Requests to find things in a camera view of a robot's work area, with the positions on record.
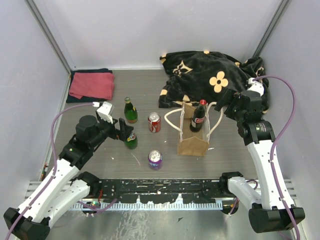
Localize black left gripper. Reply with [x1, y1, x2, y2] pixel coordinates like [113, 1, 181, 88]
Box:
[90, 115, 134, 149]

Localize green bottle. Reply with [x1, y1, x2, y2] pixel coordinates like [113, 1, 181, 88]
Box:
[124, 97, 138, 124]
[124, 131, 138, 150]

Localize glass cola bottle red cap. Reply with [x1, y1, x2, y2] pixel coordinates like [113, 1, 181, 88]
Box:
[189, 99, 207, 133]

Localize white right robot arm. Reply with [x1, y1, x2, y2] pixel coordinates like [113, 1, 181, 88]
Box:
[215, 89, 306, 233]

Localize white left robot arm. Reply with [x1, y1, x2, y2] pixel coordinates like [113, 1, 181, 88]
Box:
[3, 115, 134, 240]

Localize red cola can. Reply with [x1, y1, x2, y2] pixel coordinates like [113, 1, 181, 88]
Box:
[148, 112, 161, 133]

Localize purple soda can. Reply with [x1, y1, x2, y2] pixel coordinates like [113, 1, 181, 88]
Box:
[148, 150, 163, 170]

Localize black floral fleece blanket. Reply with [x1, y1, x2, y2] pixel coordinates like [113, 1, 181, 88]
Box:
[158, 51, 266, 109]

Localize pink folded cloth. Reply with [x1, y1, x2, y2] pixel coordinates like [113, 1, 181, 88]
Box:
[69, 72, 115, 100]

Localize dark teal folded cloth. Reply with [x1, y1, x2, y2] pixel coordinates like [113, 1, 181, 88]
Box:
[66, 68, 113, 103]

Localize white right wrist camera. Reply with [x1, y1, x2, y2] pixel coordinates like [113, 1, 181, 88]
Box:
[247, 77, 265, 97]

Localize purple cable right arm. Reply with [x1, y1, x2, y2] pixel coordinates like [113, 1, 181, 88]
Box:
[252, 75, 302, 240]

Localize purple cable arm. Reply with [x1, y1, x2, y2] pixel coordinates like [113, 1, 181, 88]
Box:
[252, 75, 302, 240]
[4, 102, 118, 240]

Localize white slotted cable duct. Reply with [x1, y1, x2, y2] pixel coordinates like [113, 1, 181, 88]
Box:
[67, 201, 223, 211]

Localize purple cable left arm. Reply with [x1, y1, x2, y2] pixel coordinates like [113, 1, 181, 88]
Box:
[4, 102, 118, 240]

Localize black mounting base rail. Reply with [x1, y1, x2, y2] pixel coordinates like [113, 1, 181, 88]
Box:
[88, 178, 235, 204]

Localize aluminium frame rail front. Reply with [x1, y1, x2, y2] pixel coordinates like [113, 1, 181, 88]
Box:
[24, 180, 298, 200]

